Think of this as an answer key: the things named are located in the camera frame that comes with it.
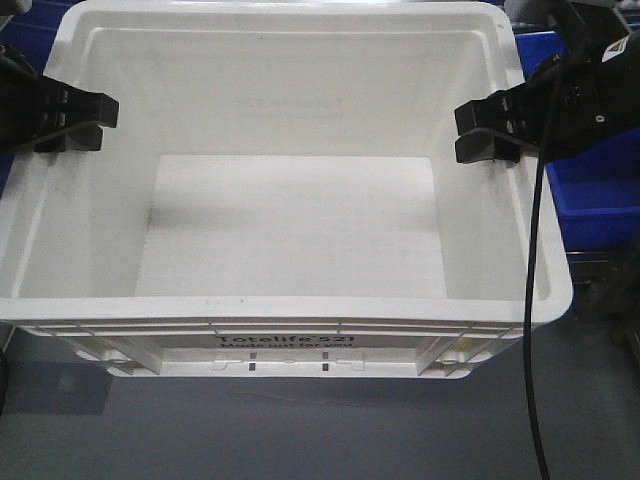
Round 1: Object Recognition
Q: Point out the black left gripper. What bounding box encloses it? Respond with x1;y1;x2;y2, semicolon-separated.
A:
1;44;119;153

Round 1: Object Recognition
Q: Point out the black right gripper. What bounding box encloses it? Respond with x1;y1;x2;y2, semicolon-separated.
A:
454;34;639;164

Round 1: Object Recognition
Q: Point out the white plastic tote bin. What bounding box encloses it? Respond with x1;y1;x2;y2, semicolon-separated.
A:
0;0;575;380

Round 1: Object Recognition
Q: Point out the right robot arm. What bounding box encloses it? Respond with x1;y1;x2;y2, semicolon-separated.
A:
455;1;639;164

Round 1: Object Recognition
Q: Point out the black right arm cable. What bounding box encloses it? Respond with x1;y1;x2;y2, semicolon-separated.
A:
522;59;569;480

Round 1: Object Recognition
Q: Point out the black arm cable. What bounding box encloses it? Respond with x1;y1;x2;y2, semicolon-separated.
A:
522;59;569;480
0;349;10;416

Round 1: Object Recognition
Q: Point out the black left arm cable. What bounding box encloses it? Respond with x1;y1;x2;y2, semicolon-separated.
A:
0;349;10;416

